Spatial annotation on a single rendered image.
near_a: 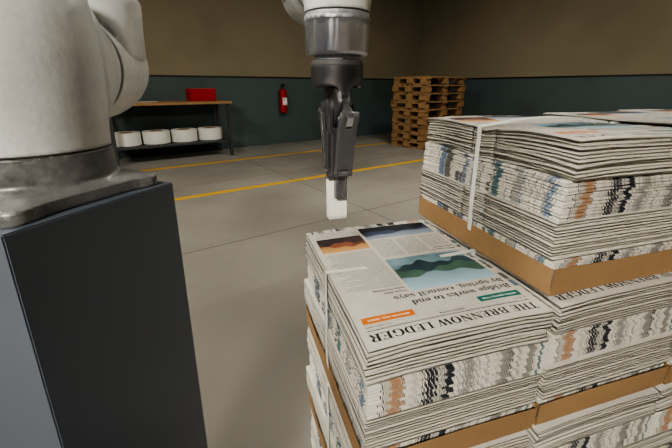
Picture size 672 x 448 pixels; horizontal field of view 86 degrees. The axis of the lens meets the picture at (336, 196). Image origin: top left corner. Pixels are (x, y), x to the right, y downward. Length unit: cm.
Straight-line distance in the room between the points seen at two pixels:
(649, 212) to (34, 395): 83
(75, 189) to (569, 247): 63
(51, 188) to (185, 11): 671
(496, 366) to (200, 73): 679
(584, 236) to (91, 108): 66
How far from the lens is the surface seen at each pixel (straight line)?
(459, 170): 74
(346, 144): 51
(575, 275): 64
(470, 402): 63
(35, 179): 48
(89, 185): 49
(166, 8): 707
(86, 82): 50
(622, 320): 77
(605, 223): 65
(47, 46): 48
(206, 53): 713
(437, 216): 82
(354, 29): 52
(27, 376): 53
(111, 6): 67
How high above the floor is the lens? 113
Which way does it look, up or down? 17 degrees down
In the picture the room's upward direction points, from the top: straight up
